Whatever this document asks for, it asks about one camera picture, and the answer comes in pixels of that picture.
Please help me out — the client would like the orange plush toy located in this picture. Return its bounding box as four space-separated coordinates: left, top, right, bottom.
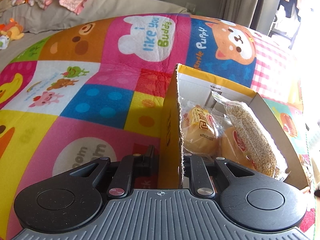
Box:
1 18 24 41

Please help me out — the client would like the yellow cardboard box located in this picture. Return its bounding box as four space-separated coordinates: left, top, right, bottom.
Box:
157 63 312 190

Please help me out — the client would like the bun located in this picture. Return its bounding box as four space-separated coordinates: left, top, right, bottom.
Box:
221 126 255 170

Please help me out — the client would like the white small plush toy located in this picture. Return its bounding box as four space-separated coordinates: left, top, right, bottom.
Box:
0 35 10 50

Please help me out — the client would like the bun packet inside box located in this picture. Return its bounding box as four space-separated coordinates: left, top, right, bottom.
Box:
181 98 223 160

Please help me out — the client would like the colourful cartoon play mat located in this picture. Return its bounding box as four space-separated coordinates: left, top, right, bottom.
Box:
1 14 312 239

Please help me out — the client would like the sesame stick clear packet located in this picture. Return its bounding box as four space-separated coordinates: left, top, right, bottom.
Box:
212 92 288 181

